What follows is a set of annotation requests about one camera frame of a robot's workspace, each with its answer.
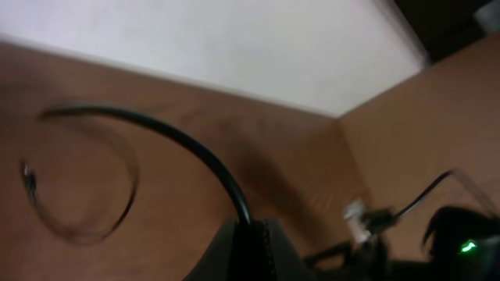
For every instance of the brown cardboard side panel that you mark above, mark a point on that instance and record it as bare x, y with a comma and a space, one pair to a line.
442, 124

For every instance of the white partition board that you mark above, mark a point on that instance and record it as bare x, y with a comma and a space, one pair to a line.
322, 56

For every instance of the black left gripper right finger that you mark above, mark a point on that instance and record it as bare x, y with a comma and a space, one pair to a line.
280, 258

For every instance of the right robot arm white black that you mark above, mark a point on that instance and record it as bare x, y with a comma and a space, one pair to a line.
464, 246

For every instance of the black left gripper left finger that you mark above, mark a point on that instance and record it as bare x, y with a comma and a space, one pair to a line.
225, 258

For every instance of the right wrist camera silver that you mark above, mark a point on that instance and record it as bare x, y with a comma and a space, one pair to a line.
353, 215

